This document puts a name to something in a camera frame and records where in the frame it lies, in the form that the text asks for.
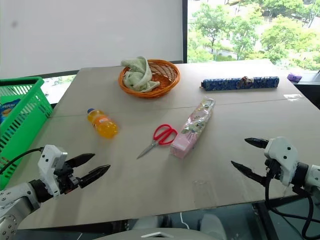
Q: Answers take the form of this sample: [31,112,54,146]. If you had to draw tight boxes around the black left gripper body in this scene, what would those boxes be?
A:
[53,160,83,196]

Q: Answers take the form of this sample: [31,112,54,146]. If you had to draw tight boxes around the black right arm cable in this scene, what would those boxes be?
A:
[264,172,315,240]

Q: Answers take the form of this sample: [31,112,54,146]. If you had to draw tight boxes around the pink floral folded umbrella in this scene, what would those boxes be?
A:
[169,96,216,160]

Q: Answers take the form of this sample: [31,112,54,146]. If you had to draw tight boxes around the red handled scissors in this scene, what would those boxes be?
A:
[136,123,179,160]

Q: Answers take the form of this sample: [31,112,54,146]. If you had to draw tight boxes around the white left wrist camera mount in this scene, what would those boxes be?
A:
[37,144,69,200]

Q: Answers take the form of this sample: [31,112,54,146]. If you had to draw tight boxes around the blue snack package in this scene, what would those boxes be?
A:
[0,96,22,126]

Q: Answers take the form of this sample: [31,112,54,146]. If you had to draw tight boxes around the orange juice bottle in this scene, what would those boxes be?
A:
[86,107,120,139]

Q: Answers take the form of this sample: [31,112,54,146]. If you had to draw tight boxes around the purple small object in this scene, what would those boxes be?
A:
[287,72,304,83]

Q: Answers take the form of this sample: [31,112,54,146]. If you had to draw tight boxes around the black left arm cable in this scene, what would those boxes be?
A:
[0,147,45,175]

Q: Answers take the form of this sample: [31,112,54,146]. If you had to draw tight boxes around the thin white cable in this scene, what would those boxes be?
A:
[179,212,192,229]

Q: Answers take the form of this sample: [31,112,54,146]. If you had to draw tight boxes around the green plastic basket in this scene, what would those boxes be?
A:
[0,76,54,191]

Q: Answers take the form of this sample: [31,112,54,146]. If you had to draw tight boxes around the orange wicker basket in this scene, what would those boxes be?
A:
[117,58,181,99]

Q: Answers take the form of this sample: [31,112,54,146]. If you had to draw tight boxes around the grey rounded robot body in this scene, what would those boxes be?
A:
[92,213,227,240]

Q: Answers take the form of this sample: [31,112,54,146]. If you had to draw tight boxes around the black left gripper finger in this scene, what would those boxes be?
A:
[78,164,112,189]
[66,153,96,169]

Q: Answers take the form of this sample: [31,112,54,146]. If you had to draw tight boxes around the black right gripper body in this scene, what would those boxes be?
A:
[264,157,283,180]

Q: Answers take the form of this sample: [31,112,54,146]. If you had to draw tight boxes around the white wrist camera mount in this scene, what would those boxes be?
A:
[37,144,69,200]
[263,136,299,186]

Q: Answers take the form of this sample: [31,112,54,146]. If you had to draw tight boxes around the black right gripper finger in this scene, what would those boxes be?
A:
[244,137,271,150]
[230,160,268,187]

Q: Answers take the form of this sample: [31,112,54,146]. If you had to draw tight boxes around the blue patterned folded umbrella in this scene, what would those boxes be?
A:
[199,75,280,92]

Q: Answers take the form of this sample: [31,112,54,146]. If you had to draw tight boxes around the black window frame post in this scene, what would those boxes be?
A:
[181,0,189,65]

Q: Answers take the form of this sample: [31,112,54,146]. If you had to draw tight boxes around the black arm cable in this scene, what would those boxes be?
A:
[0,147,45,175]
[264,172,315,240]

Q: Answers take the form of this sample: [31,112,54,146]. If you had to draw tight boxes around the pale green towel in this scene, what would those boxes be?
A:
[120,56,161,94]

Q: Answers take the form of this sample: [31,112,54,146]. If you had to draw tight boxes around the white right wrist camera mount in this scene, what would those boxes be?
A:
[263,136,299,186]

